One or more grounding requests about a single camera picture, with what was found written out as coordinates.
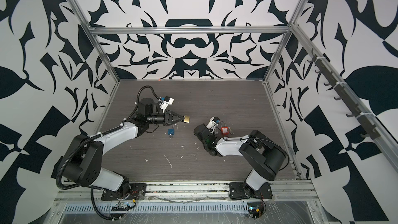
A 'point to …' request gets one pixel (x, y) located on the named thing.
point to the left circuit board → (118, 208)
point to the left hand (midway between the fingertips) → (184, 116)
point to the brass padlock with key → (186, 118)
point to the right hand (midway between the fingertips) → (197, 126)
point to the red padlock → (224, 129)
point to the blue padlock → (171, 131)
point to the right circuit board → (255, 209)
